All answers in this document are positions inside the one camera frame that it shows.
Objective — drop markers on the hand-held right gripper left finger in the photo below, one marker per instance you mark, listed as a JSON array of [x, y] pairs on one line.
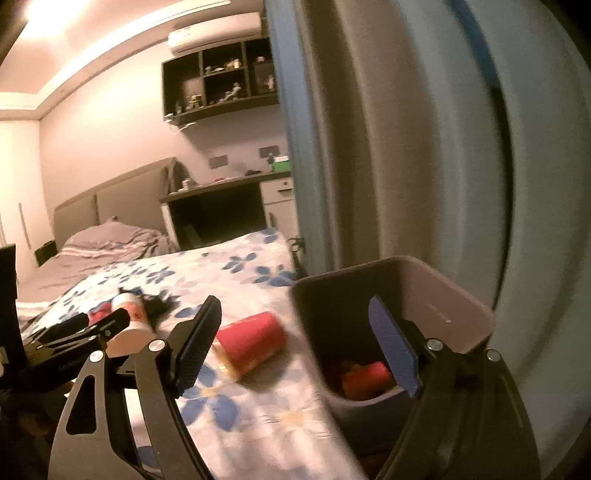
[[196, 350]]

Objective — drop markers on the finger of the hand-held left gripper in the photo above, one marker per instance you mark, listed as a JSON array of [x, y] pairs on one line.
[[69, 323], [111, 323]]

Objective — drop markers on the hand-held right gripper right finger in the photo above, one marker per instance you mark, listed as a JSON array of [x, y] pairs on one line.
[[395, 350]]

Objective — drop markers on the pink plastic lid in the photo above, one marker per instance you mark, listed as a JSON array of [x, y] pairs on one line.
[[98, 316]]

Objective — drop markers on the pink patterned paper cup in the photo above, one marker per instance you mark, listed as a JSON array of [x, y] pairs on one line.
[[134, 332], [364, 376]]

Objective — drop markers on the black plastic toy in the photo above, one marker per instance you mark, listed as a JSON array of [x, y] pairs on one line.
[[159, 305]]

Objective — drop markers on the red paper cup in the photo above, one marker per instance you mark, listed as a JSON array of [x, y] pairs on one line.
[[254, 341]]

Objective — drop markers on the brown plastic bin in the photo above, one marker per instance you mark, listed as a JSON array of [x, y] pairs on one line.
[[323, 314]]

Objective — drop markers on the black bedside table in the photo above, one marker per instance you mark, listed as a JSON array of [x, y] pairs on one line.
[[46, 253]]

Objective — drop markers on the white wardrobe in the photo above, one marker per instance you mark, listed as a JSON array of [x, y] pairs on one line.
[[18, 184]]

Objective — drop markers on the grey padded headboard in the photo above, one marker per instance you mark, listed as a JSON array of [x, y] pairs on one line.
[[124, 198]]

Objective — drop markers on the dark-topped white desk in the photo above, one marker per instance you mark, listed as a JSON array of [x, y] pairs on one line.
[[217, 184]]

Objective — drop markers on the white drawer unit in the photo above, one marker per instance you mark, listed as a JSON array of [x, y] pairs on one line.
[[277, 189]]

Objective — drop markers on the green box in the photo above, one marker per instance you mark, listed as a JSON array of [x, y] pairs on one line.
[[281, 165]]

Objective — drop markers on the blue and grey curtain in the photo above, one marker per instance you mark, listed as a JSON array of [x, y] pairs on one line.
[[369, 138]]

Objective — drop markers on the group of small figurines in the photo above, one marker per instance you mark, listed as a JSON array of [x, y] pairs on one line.
[[233, 90]]

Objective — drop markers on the white air conditioner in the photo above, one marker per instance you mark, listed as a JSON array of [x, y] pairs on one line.
[[207, 39]]

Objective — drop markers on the dark wall socket panel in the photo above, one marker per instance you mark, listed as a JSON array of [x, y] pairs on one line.
[[268, 151], [218, 162]]

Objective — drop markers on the dark wall shelf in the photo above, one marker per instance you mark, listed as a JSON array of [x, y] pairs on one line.
[[184, 69]]

